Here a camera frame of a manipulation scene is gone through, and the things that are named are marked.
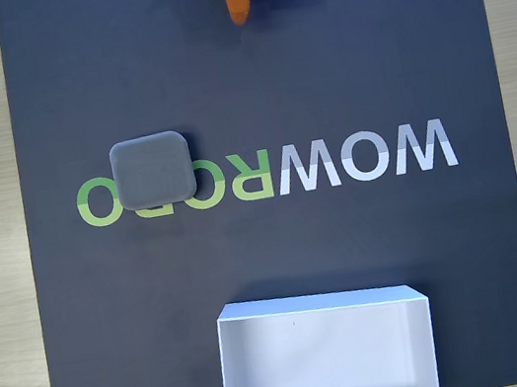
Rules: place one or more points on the dark mat with WOWROBO print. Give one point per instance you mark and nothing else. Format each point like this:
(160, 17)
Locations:
(272, 101)

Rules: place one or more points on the white cardboard box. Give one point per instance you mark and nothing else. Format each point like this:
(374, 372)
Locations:
(318, 363)

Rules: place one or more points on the grey rounded square usb block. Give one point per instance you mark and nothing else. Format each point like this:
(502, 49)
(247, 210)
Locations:
(152, 170)

